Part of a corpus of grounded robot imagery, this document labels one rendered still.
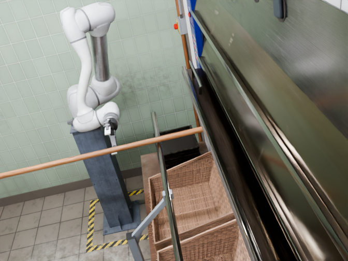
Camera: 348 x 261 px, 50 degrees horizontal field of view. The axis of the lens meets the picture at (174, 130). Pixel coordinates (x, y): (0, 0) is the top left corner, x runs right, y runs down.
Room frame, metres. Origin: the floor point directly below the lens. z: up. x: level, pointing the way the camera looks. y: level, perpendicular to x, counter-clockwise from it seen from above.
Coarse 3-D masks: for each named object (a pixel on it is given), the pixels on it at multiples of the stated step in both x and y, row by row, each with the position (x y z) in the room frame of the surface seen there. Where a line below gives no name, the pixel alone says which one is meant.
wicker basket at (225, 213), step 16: (192, 160) 1.87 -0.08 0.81; (208, 160) 1.88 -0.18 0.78; (176, 176) 1.88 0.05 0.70; (192, 176) 1.88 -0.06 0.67; (208, 176) 1.87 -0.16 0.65; (160, 192) 1.87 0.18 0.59; (176, 192) 1.85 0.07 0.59; (192, 192) 1.82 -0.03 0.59; (208, 192) 1.78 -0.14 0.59; (224, 192) 1.56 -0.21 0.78; (176, 208) 1.70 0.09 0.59; (192, 208) 1.68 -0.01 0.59; (208, 208) 1.65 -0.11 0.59; (224, 208) 1.52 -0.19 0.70; (160, 224) 1.60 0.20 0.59; (208, 224) 1.34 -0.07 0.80; (160, 240) 1.35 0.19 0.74
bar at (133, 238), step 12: (156, 120) 1.85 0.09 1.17; (156, 132) 1.72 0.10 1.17; (156, 144) 1.61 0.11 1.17; (168, 192) 1.23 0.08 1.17; (168, 204) 1.16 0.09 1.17; (168, 216) 1.09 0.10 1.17; (144, 228) 1.22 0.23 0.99; (132, 240) 1.21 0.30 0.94; (132, 252) 1.21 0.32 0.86; (180, 252) 0.90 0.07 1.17
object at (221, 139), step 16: (192, 80) 1.78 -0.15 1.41; (208, 96) 1.59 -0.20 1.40; (208, 112) 1.44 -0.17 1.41; (224, 128) 1.30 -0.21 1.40; (208, 144) 1.22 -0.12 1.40; (224, 144) 1.18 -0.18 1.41; (224, 160) 1.08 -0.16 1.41; (240, 160) 1.07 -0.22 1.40; (240, 176) 0.98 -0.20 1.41; (240, 192) 0.90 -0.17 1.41; (256, 192) 0.90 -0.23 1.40; (256, 208) 0.82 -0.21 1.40; (240, 224) 0.76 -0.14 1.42; (256, 224) 0.76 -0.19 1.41; (272, 224) 0.75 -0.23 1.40; (256, 240) 0.70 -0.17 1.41; (272, 240) 0.69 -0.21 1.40; (272, 256) 0.64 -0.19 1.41; (288, 256) 0.63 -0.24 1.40
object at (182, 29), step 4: (184, 16) 2.56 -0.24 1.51; (176, 20) 2.57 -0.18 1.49; (180, 20) 2.50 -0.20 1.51; (184, 20) 2.49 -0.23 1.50; (180, 24) 2.49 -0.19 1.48; (184, 24) 2.49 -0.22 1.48; (180, 28) 2.49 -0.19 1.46; (184, 28) 2.49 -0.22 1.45; (180, 32) 2.49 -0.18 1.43; (184, 32) 2.49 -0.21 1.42
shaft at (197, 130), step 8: (192, 128) 1.63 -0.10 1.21; (200, 128) 1.62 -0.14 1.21; (160, 136) 1.63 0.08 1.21; (168, 136) 1.62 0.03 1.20; (176, 136) 1.61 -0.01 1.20; (128, 144) 1.62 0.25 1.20; (136, 144) 1.61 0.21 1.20; (144, 144) 1.61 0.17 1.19; (96, 152) 1.61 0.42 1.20; (104, 152) 1.61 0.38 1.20; (112, 152) 1.61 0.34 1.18; (56, 160) 1.62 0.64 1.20; (64, 160) 1.61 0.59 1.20; (72, 160) 1.60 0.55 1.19; (80, 160) 1.60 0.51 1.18; (24, 168) 1.61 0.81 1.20; (32, 168) 1.60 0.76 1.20; (40, 168) 1.60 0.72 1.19; (0, 176) 1.60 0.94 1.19; (8, 176) 1.59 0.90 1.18
